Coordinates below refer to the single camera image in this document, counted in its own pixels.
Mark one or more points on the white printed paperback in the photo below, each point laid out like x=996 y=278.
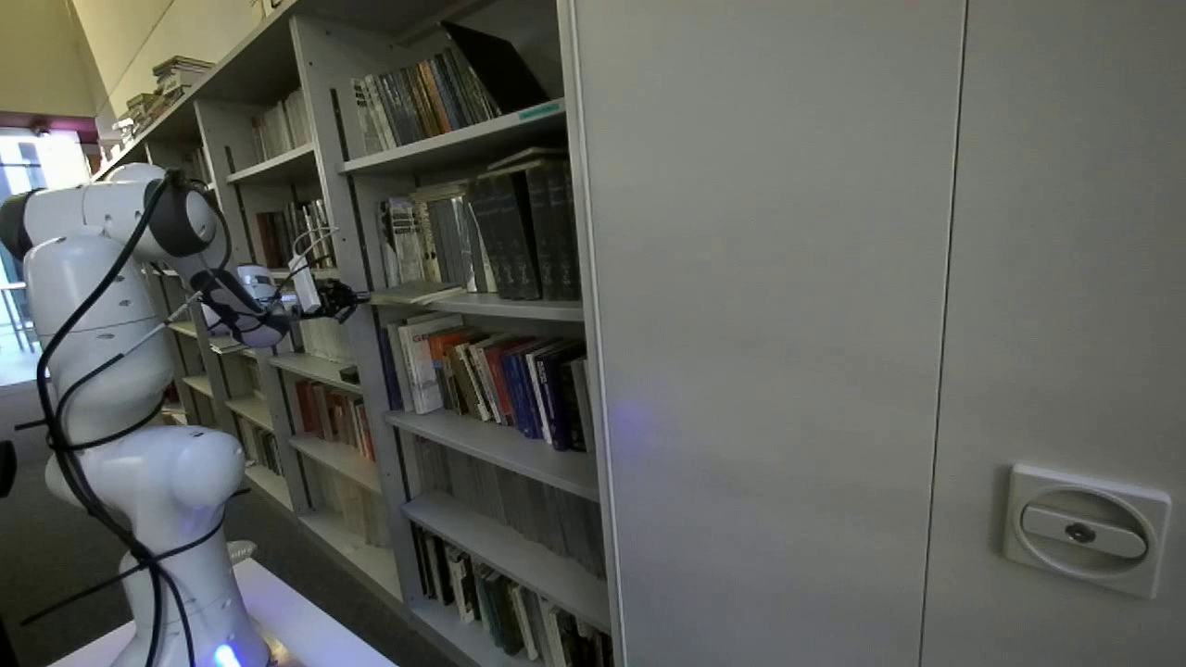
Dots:
x=392 y=245
x=404 y=245

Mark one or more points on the cream volume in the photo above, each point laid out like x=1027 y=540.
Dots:
x=328 y=338

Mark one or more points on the stack of papers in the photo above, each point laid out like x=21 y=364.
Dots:
x=184 y=76

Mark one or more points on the grey journal volume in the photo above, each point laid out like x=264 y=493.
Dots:
x=492 y=497
x=430 y=479
x=459 y=488

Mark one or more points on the white magazines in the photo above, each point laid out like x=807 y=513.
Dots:
x=360 y=118

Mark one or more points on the dark red book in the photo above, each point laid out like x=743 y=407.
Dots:
x=309 y=412

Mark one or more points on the red-orange book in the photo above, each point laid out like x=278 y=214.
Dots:
x=498 y=383

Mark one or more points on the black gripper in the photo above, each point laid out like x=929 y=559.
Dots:
x=341 y=299

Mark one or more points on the orange-brown book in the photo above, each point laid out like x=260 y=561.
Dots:
x=424 y=99

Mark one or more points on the dark blue book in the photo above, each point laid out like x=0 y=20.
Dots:
x=446 y=576

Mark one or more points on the white table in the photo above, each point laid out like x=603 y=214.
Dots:
x=320 y=630

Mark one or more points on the green plastic-covered book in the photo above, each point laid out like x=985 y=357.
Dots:
x=487 y=244

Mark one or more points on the thin pale green booklet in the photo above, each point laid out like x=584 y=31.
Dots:
x=519 y=162

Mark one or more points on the white hardcover book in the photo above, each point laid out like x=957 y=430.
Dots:
x=424 y=370

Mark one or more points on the grey Machine Intelligence book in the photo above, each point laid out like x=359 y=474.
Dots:
x=444 y=245
x=472 y=244
x=503 y=240
x=459 y=244

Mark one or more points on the bright window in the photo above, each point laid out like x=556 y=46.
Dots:
x=23 y=171

